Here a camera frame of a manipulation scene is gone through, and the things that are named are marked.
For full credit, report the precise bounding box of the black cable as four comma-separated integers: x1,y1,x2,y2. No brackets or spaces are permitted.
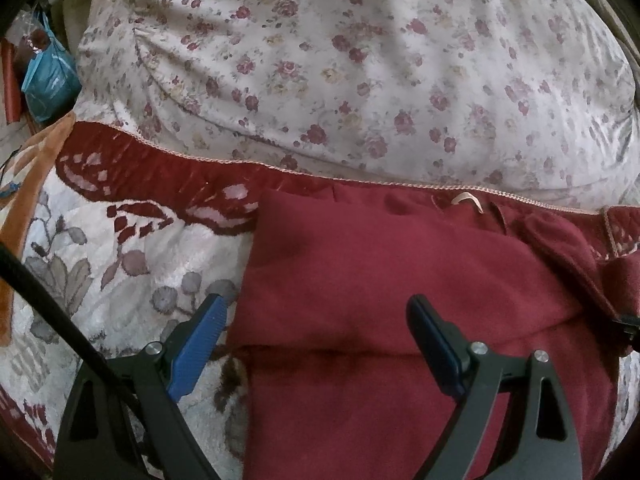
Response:
0,242,151,441

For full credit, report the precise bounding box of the dark red knit garment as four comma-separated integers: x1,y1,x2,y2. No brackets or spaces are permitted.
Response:
228,190,639,479

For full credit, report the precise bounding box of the blue plastic bag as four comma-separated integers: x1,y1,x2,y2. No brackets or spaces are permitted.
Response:
21,14,81,124

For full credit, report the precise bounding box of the red white floral blanket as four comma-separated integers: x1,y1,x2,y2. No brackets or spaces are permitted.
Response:
1,118,639,479

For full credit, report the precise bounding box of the floral white duvet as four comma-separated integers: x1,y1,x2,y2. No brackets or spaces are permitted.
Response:
75,0,639,209

